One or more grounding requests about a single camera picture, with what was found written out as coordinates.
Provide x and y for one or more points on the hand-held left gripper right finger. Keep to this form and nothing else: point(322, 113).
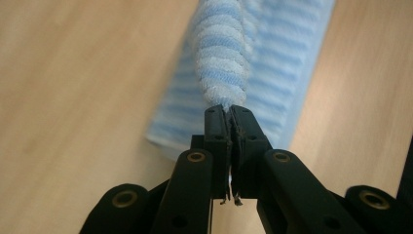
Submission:
point(248, 156)

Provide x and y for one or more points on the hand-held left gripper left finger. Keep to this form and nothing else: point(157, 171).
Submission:
point(218, 156)

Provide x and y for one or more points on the blue white striped towel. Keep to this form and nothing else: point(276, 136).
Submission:
point(224, 55)

